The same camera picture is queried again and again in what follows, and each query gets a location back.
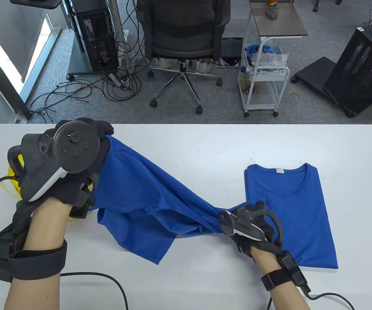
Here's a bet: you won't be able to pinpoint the black mesh computer case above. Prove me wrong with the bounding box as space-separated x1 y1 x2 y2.
323 24 372 118

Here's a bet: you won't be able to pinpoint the grey computer trolley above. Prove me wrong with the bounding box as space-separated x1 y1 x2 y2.
66 29 131 81

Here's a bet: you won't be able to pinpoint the bundle of black floor cables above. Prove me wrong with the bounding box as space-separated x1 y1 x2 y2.
27 0 151 124

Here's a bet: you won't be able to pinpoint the black and white hand controller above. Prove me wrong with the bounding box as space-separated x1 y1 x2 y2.
218 207 283 251
7 122 101 202

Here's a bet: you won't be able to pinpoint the yellow t-shirt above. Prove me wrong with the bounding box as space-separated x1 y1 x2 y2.
8 154 25 177

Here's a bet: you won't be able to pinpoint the brown side table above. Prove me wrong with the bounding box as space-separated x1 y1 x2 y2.
249 0 308 38

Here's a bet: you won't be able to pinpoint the blue t-shirt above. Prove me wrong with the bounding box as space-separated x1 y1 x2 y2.
90 135 258 265
245 163 339 269

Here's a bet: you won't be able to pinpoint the black computer tower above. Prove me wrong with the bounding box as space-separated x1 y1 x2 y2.
71 0 120 72

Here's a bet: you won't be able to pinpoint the silver desk column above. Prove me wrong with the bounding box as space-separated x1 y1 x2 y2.
108 0 131 70

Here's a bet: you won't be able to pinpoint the black box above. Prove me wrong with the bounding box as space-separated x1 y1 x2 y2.
221 37 244 59

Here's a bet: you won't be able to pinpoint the blue cloth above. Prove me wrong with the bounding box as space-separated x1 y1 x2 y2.
245 44 272 58

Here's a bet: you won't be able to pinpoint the person's left hand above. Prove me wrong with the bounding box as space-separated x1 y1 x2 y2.
15 119 114 231

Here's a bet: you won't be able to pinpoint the black rolling platform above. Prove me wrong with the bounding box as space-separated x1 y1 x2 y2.
291 57 338 94

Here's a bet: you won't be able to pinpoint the brown fuzzy item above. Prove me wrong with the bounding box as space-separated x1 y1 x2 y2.
239 73 255 95

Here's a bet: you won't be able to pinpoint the black desk top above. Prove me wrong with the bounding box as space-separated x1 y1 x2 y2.
10 0 64 9

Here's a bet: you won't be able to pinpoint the yellow perforated laundry basket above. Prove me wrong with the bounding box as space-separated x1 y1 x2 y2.
0 154 95 224

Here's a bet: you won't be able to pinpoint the white rolling cart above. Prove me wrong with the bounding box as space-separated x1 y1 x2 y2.
239 36 291 117

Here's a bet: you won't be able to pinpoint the clear plastic bags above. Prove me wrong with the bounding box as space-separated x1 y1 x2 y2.
251 51 290 70

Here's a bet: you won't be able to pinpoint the black wrist strap with module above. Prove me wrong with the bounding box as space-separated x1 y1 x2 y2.
260 250 312 293
0 224 67 281

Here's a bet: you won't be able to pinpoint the person's right forearm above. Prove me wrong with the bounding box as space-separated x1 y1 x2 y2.
252 247 311 310

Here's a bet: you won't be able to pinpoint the person's right hand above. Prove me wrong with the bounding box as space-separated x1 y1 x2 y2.
232 201 282 261

